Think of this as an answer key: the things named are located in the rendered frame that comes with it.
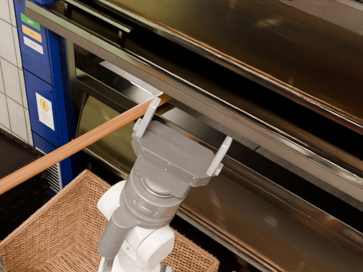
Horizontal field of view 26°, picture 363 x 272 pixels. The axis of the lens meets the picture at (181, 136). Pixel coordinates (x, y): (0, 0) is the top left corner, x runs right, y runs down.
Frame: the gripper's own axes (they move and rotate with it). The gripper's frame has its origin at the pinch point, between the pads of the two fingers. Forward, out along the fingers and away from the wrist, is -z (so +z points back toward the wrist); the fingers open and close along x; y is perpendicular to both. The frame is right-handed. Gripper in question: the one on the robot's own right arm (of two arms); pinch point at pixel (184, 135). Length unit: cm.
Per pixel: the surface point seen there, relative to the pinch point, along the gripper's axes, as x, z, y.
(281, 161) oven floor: -22, 58, 59
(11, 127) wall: 55, 138, 89
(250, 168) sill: -17, 59, 54
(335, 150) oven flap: -27, 28, 41
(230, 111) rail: -5, 34, 43
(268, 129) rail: -13, 30, 39
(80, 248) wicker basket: 13, 136, 59
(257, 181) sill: -20, 60, 53
